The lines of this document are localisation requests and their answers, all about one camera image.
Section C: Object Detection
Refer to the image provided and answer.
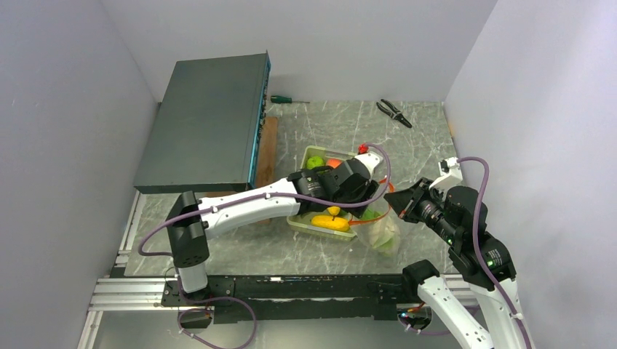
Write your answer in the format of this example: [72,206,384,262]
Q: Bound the black handled pliers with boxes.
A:
[375,98,413,129]

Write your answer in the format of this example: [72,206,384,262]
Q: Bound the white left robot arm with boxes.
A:
[167,152,382,305]

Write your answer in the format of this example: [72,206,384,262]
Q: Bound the clear zip bag orange zipper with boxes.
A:
[349,197,402,257]

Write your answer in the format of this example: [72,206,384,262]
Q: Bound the white cauliflower with leaves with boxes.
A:
[355,210,401,257]

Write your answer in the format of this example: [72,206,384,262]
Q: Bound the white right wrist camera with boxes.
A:
[429,157,463,193]

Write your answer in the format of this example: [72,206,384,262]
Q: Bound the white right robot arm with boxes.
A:
[384,178,533,348]

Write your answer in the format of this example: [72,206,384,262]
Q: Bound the wooden board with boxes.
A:
[212,116,279,225]

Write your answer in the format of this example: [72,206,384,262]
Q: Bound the green lime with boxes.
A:
[306,156,326,169]

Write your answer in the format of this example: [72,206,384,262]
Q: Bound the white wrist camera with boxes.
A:
[354,143,383,176]
[429,157,463,193]

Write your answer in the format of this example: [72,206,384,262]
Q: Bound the dark grey metal box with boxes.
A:
[133,52,271,194]

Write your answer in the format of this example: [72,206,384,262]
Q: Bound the green handled screwdriver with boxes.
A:
[269,95,308,104]

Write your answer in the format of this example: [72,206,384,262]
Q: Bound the yellow corn cob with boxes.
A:
[311,214,350,233]

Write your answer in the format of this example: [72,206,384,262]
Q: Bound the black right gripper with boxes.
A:
[383,175,458,243]

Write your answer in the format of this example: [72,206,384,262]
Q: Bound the light green perforated basket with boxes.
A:
[287,145,357,241]

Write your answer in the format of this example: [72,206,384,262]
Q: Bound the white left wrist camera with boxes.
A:
[354,143,383,176]

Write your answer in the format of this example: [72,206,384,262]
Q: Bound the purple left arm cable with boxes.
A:
[137,142,392,349]

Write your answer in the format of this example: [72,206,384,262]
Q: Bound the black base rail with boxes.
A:
[161,273,421,324]

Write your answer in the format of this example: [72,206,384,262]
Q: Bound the orange peach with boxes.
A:
[325,158,343,169]

